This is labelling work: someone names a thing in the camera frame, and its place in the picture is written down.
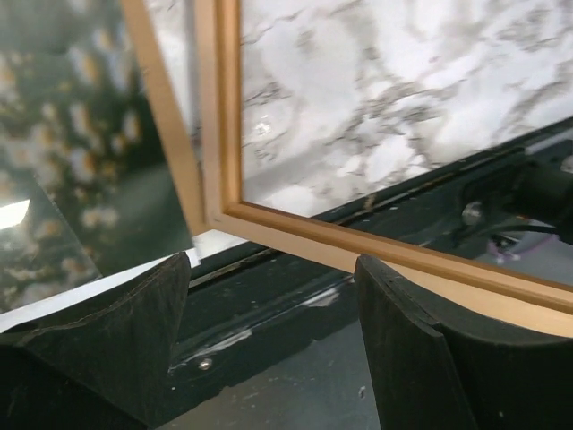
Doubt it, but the flower field photo print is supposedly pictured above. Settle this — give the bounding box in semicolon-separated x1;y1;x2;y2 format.
1;1;193;331

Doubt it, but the black robot mounting base rail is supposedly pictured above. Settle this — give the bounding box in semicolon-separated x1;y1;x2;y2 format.
167;120;573;400

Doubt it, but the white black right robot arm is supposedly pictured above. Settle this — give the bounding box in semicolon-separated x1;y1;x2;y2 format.
460;156;572;245

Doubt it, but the clear acrylic glass sheet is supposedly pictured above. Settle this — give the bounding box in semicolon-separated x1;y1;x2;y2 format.
1;169;101;314

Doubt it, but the brown frame backing board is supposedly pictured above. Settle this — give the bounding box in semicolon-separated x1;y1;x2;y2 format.
121;0;209;236

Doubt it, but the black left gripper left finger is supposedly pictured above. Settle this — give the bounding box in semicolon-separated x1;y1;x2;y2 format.
1;253;192;429

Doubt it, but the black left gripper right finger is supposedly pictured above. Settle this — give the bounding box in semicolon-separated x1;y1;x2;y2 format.
354;255;572;429

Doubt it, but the brown wooden picture frame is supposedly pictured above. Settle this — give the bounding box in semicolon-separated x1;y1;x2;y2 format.
195;1;572;337

